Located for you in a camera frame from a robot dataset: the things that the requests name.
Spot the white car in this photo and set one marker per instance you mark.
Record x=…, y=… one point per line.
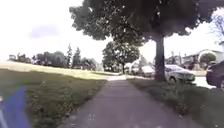
x=146, y=71

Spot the large dark leafy tree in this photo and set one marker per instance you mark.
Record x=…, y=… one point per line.
x=159, y=56

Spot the pale-leaved tree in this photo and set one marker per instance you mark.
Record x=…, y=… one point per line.
x=218, y=23

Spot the silver car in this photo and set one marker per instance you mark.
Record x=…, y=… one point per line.
x=180, y=75

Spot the smaller leafy tree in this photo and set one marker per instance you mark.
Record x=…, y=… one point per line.
x=120, y=53

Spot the grey concrete sidewalk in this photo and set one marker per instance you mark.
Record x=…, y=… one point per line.
x=123, y=103

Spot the wide grass field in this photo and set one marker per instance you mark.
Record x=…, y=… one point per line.
x=56, y=90

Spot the dark car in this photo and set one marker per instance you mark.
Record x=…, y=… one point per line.
x=216, y=75

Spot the pale road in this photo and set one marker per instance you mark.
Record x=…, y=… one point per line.
x=200, y=81

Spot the round bush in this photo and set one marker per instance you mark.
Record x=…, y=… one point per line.
x=207, y=58

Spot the grass verge strip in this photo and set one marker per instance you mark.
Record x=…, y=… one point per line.
x=180, y=96

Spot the building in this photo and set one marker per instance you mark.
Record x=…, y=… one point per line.
x=193, y=58

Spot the row of distant trees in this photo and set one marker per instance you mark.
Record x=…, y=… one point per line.
x=53, y=59

